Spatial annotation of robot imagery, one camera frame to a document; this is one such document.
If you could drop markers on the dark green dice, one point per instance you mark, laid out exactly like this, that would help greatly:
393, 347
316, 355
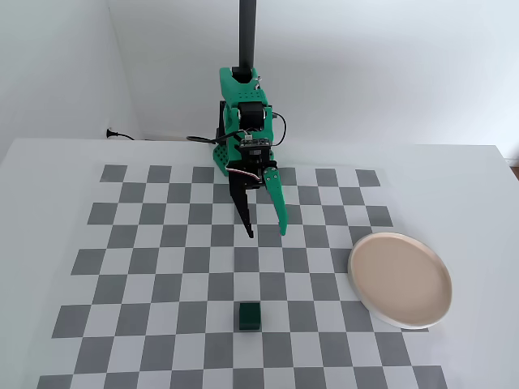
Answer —
249, 317

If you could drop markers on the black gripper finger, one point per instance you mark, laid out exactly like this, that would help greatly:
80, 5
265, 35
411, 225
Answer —
241, 198

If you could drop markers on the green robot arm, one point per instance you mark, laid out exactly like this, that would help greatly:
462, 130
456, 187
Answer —
243, 97

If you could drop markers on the black vertical pole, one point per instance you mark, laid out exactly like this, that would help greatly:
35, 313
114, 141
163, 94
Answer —
247, 36

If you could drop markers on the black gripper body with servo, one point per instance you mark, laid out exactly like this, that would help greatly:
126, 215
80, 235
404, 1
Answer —
255, 180

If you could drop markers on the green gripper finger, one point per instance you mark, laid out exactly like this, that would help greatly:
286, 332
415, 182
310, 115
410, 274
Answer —
275, 194

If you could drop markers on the black wrist camera board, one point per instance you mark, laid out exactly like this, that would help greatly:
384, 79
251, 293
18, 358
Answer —
254, 142

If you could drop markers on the grey white checkerboard mat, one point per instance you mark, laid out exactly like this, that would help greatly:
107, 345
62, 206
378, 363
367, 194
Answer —
162, 283

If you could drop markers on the beige round plate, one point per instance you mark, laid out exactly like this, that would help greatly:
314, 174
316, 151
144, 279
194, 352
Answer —
401, 279

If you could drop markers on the black wall plug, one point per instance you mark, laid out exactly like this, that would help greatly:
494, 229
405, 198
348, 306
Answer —
111, 133

